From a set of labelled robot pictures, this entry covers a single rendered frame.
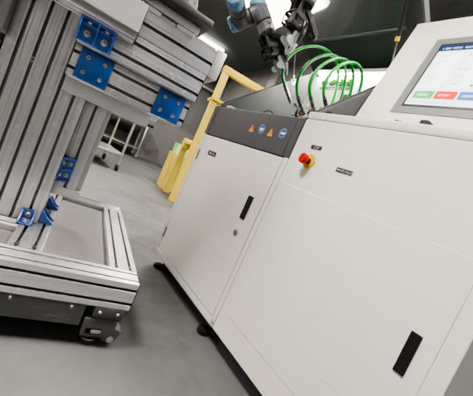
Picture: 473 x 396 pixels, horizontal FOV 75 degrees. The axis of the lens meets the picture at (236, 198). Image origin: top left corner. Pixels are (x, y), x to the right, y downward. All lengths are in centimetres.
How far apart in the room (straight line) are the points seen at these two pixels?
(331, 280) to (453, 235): 32
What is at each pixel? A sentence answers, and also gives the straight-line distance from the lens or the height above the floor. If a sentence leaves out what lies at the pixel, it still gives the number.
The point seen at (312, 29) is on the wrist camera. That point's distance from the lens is 149.
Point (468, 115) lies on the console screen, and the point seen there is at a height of 112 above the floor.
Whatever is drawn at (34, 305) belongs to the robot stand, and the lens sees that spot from 104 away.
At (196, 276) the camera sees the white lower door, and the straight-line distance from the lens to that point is 142.
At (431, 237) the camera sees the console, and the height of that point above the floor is 71.
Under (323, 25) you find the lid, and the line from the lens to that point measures 203.
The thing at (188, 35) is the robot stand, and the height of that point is 98.
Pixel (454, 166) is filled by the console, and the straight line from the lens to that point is 89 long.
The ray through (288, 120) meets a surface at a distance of 126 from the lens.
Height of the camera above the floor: 66
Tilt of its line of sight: 4 degrees down
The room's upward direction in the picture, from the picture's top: 24 degrees clockwise
